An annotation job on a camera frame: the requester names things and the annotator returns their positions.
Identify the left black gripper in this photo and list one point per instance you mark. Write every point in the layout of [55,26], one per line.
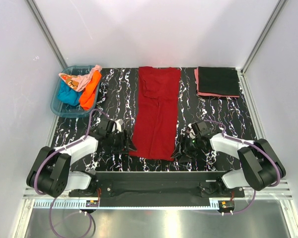
[122,141]

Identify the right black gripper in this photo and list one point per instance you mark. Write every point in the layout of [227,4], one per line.
[185,148]

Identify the red t shirt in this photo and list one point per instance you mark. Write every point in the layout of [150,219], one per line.
[156,122]

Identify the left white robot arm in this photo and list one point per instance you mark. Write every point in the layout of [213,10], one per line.
[51,172]

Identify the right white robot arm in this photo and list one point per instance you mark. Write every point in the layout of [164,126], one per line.
[260,165]

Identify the orange t shirt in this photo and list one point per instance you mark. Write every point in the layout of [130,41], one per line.
[87,98]

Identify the blue plastic bin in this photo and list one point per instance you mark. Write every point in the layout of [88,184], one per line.
[66,110]

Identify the blue t shirt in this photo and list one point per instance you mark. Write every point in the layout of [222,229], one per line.
[67,95]

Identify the pink printed t shirt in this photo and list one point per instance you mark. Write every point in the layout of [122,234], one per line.
[78,77]

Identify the folded black t shirt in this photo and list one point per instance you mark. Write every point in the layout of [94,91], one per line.
[219,81]

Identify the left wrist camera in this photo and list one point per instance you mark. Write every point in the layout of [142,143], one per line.
[117,127]

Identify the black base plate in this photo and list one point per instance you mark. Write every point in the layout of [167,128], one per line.
[157,189]

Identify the white slotted cable duct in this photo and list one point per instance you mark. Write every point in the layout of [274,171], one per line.
[93,204]

